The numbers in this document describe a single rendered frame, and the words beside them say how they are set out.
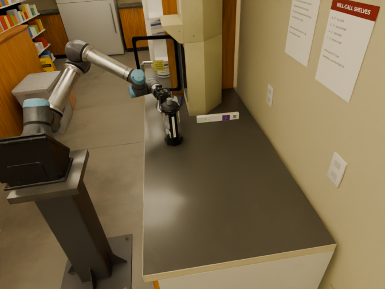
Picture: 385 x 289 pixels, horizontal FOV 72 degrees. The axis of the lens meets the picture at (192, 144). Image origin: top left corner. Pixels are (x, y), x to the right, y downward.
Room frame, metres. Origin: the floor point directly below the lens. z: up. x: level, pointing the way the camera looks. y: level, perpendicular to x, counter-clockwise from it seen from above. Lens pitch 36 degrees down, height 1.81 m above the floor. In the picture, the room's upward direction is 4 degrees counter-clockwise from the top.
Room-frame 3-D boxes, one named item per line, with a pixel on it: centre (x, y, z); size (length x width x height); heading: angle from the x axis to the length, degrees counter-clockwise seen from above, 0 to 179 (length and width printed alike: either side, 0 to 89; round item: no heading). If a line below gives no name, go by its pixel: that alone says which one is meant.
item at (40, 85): (3.18, 1.85, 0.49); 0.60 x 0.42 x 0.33; 6
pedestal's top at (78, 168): (1.06, 0.74, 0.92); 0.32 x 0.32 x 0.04; 7
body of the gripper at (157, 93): (1.38, 0.15, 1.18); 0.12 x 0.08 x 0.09; 21
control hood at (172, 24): (1.69, 0.08, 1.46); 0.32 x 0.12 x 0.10; 6
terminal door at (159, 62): (1.85, 0.21, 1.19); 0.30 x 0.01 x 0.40; 86
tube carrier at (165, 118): (1.25, 0.11, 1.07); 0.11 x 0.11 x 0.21
